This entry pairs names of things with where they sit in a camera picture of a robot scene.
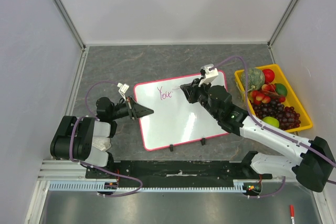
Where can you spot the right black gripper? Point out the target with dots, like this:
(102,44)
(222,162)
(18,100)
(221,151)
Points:
(196,91)

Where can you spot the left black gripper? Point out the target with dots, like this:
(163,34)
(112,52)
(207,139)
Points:
(135,110)

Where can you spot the pink framed whiteboard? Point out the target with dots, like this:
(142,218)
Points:
(174,121)

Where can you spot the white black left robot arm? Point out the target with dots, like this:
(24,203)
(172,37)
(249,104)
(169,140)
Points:
(74,139)

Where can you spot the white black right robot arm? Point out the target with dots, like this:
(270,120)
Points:
(310,162)

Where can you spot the crumpled clear plastic bag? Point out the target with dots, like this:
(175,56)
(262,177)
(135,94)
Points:
(101,143)

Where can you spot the green netted melon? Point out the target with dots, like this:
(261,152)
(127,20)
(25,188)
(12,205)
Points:
(256,79)

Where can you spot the red apple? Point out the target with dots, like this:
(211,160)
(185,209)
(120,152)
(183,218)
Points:
(269,75)

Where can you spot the green apple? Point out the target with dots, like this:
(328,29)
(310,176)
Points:
(271,121)

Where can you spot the green lime fruit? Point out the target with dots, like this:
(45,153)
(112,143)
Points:
(281,89)

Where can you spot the yellow plastic fruit bin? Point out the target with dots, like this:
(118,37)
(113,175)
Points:
(290,100)

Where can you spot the dark purple grape bunch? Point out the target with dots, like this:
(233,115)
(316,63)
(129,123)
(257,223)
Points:
(287,116)

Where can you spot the red marker pen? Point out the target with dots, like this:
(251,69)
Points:
(292,214)

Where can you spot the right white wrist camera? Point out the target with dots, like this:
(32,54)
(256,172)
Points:
(208,74)

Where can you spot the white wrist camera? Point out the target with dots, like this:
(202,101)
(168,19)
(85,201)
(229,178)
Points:
(123,88)
(208,74)

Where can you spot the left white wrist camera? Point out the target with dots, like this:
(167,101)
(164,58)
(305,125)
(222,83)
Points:
(123,88)

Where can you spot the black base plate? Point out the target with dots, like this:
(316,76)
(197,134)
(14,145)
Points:
(187,173)

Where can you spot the white slotted cable duct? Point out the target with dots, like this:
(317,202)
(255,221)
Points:
(236,187)

